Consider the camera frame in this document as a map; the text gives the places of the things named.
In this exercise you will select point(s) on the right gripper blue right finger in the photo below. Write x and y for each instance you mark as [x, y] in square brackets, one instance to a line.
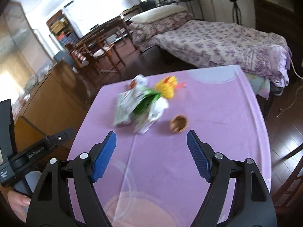
[202, 155]

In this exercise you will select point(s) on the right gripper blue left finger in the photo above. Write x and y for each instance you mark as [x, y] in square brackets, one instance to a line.
[101, 155]

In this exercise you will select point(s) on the person's left hand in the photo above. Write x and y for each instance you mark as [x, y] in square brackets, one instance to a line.
[18, 202]

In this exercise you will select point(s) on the pink tablecloth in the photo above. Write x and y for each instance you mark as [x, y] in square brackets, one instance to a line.
[152, 179]

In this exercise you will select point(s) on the green white crumpled bag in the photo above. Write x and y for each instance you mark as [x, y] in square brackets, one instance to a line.
[140, 105]

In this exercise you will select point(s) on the tan wooden cabinet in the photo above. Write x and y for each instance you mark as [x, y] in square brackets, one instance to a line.
[59, 102]

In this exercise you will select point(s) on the wooden chair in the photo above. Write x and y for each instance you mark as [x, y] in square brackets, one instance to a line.
[103, 61]

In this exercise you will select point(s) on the floral purple bed quilt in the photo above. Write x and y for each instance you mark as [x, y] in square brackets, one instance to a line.
[209, 44]

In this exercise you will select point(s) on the wooden desk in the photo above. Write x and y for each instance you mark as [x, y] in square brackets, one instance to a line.
[104, 29]

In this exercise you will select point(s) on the bookshelf with books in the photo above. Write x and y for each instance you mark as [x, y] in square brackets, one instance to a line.
[62, 30]

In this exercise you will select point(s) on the cream pillow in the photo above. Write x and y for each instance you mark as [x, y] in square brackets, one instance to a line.
[157, 14]

